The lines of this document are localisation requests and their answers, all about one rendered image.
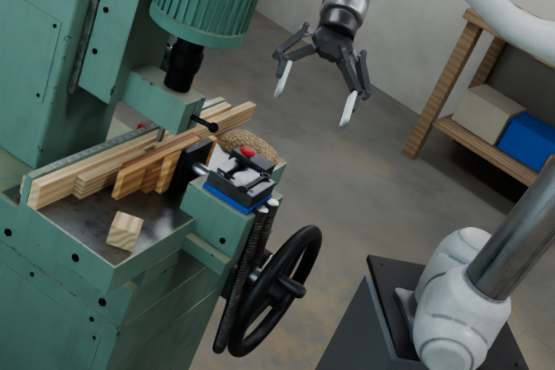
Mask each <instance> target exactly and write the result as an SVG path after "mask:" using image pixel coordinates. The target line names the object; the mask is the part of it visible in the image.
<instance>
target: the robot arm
mask: <svg viewBox="0 0 555 370"><path fill-rule="evenodd" d="M370 1H371V0H323V1H322V4H321V7H320V11H319V15H320V22H319V24H318V26H317V29H316V30H313V29H312V28H310V27H309V23H308V22H304V23H303V25H302V26H301V28H300V29H299V31H298V32H297V33H295V34H294V35H293V36H291V37H290V38H289V39H287V40H286V41H285V42H283V43H282V44H281V45H280V46H278V47H277V48H276V49H275V51H274V52H273V54H272V57H273V58H274V59H276V60H277V61H278V62H279V63H278V67H277V72H276V74H275V76H276V78H279V82H278V84H277V88H276V91H275V93H274V97H275V98H278V96H279V95H280V94H281V92H282V90H283V88H284V85H285V82H286V80H287V76H288V73H289V71H290V68H291V66H292V62H294V61H296V60H299V59H302V58H304V57H306V56H308V55H313V54H315V53H317V54H318V55H319V57H321V58H323V59H327V60H329V62H331V63H334V62H335V63H336V65H337V67H338V69H340V71H341V73H342V75H343V77H344V80H345V82H346V84H347V86H348V88H349V91H350V93H351V94H350V95H349V96H348V99H347V102H346V105H345V108H344V113H343V115H342V118H341V122H340V124H339V127H341V128H343V127H344V126H345V125H346V124H347V123H348V122H349V119H350V116H351V113H354V112H355V111H356V110H357V109H358V105H359V103H360V99H362V100H363V101H367V100H368V99H369V98H370V97H371V96H372V88H371V84H370V79H369V75H368V68H367V64H366V57H367V51H366V50H361V51H358V50H355V49H354V48H353V40H354V37H355V35H356V32H357V30H358V29H359V28H360V27H361V26H362V24H363V20H364V17H365V15H366V11H367V9H368V5H369V3H370ZM465 1H466V2H467V3H468V4H469V5H470V7H471V8H472V9H473V10H474V11H475V12H476V13H477V15H478V16H479V17H480V18H481V19H482V20H483V21H484V22H485V23H486V24H487V25H488V26H489V27H490V28H491V29H492V30H493V31H494V32H496V33H497V34H498V35H499V36H501V37H502V38H504V39H505V40H507V41H509V42H510V43H511V44H513V45H515V46H517V47H519V48H520V49H522V50H524V51H526V52H528V53H530V54H532V55H534V56H536V57H538V58H540V59H542V60H543V61H545V62H547V63H549V64H551V65H553V66H554V67H555V21H547V20H544V19H540V18H537V17H533V16H530V15H529V14H527V13H525V12H523V11H521V10H520V9H519V8H517V6H515V5H514V4H513V3H512V2H511V1H510V0H465ZM307 36H311V39H312V41H313V42H312V43H311V44H309V45H306V46H304V47H301V48H300V49H297V50H294V51H292V52H290V53H287V54H284V53H285V52H286V51H287V50H289V49H290V48H291V47H293V46H294V45H295V44H296V43H297V42H298V41H299V40H301V38H302V37H303V38H307ZM350 55H352V56H353V61H354V62H355V69H356V74H357V76H356V74H355V72H354V70H353V67H352V65H351V63H350V61H351V59H350V57H349V56H350ZM342 60H343V61H342ZM554 242H555V154H554V156H553V157H552V158H551V159H550V160H549V162H548V163H547V164H546V166H545V167H544V168H543V170H542V171H541V173H540V174H539V175H538V176H537V177H536V179H535V180H534V181H533V183H532V184H531V185H530V186H529V188H528V189H527V191H526V192H525V193H524V195H523V196H522V197H521V198H520V199H519V201H518V202H517V203H516V204H515V206H514V207H513V209H512V210H511V211H510V213H509V214H508V215H507V217H506V218H505V219H504V220H503V221H502V223H501V224H500V225H499V227H498V228H497V229H496V231H495V232H494V234H493V235H490V234H488V233H487V232H485V231H484V230H480V229H478V228H473V227H467V228H462V229H459V230H456V231H454V232H453V233H452V234H450V235H448V236H447V237H446V238H444V239H443V240H442V241H441V242H440V244H439V246H438V247H437V249H436V250H435V251H434V253H433V255H432V256H431V258H430V260H429V262H428V263H427V265H426V267H425V270H424V271H423V273H422V275H421V276H420V277H419V278H418V280H417V283H418V285H417V287H416V289H415V290H414V291H408V290H406V289H403V288H396V289H395V291H394V292H393V296H394V297H395V298H396V300H397V302H398V304H399V306H400V308H401V312H402V315H403V316H404V319H405V322H406V325H407V327H408V330H409V332H410V341H411V343H412V344H414V346H415V350H416V352H417V354H418V356H419V358H420V361H421V362H422V363H423V364H425V366H426V367H427V368H428V369H429V370H476V369H477V368H478V367H479V366H480V365H481V364H482V363H483V362H484V360H485V358H486V354H487V350H488V349H489V348H490V347H491V346H492V344H493V342H494V340H495V339H496V336H497V335H498V334H499V332H500V330H501V328H502V327H503V325H504V324H505V322H506V321H507V319H508V318H509V316H510V313H511V302H510V294H511V293H512V292H513V291H514V290H515V289H516V288H517V286H518V285H519V284H520V283H521V282H522V280H523V279H524V278H525V277H526V275H527V274H528V273H529V272H530V270H531V269H532V268H533V267H534V265H535V264H536V263H537V262H538V261H539V260H540V259H541V258H542V257H543V255H544V254H545V253H546V252H547V250H548V249H549V248H550V247H551V245H552V244H553V243H554Z"/></svg>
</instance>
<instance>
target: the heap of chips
mask: <svg viewBox="0 0 555 370"><path fill-rule="evenodd" d="M217 139H218V141H217V142H216V143H217V144H218V145H219V146H221V147H222V148H224V149H226V150H228V151H229V152H231V151H232V149H234V148H236V147H238V146H240V145H245V146H249V147H251V148H253V149H254V150H255V152H256V153H258V154H260V155H261V156H263V157H264V158H265V159H267V160H269V161H271V162H272V163H274V164H275V167H276V166H278V165H279V164H281V163H282V162H283V161H281V160H280V159H279V158H278V154H277V152H276V151H275V150H274V149H273V148H272V147H271V146H270V145H269V144H268V143H267V142H265V141H264V140H262V139H260V138H259V137H257V136H256V135H254V134H252V133H250V132H248V131H246V130H241V129H234V130H230V131H228V132H226V133H225V134H224V135H223V136H221V137H218V138H217Z"/></svg>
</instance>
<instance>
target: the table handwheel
mask: <svg viewBox="0 0 555 370"><path fill-rule="evenodd" d="M321 243H322V233H321V230H320V228H319V227H317V226H316V225H307V226H304V227H302V228H300V229H299V230H298V231H297V232H296V233H295V234H293V235H292V236H291V237H290V238H289V239H288V240H287V241H286V242H285V243H284V244H283V245H282V246H281V247H280V249H279V250H278V251H277V252H276V253H275V254H274V255H273V257H272V258H271V259H270V260H269V262H268V263H267V265H266V266H265V267H264V269H263V270H262V269H260V268H258V267H257V266H254V265H253V264H251V266H250V269H249V273H248V276H247V278H246V282H247V283H248V284H250V285H251V286H252V287H251V288H250V290H249V292H248V294H247V295H246V297H245V299H244V300H243V302H242V304H241V306H240V308H239V310H238V312H237V314H236V316H235V319H234V321H233V323H232V326H231V328H230V332H229V335H228V339H227V348H228V351H229V353H230V354H231V355H232V356H234V357H237V358H240V357H244V356H245V355H247V354H249V353H250V352H252V351H253V350H254V349H255V348H256V347H257V346H259V345H260V344H261V343H262V342H263V340H264V339H265V338H266V337H267V336H268V335H269V334H270V332H271V331H272V330H273V328H274V327H275V326H276V325H277V323H278V322H279V321H280V319H282V317H283V316H284V314H285V313H286V311H287V309H288V308H289V307H290V305H291V304H292V303H293V301H294V299H295V297H294V296H293V295H291V294H290V293H289V292H287V291H286V290H285V289H284V288H282V287H281V286H280V285H279V284H278V283H277V282H275V280H276V278H277V277H278V275H279V274H280V272H282V274H283V275H285V276H287V277H290V276H291V274H292V271H293V269H294V268H295V266H296V264H297V262H298V260H299V258H300V257H301V255H302V253H303V252H304V250H305V252H304V254H303V256H302V258H301V262H300V263H299V265H298V267H297V269H296V271H295V272H294V274H293V276H292V279H293V280H295V281H297V282H299V283H300V284H301V285H302V286H303V284H304V283H305V281H306V279H307V277H308V275H309V274H310V272H311V270H312V268H313V265H314V263H315V261H316V259H317V256H318V254H319V252H320V247H321ZM268 306H271V307H272V309H271V310H270V312H269V313H268V314H267V315H266V316H265V317H264V319H263V320H262V321H261V322H260V324H259V325H258V326H257V327H256V328H255V329H254V330H253V331H252V332H251V333H250V334H249V335H248V336H247V337H246V338H245V339H244V335H245V333H246V330H247V329H248V328H249V327H250V325H251V324H252V323H253V322H254V321H255V320H256V319H257V317H258V316H259V315H260V314H261V313H262V312H263V311H264V310H265V309H266V308H267V307H268Z"/></svg>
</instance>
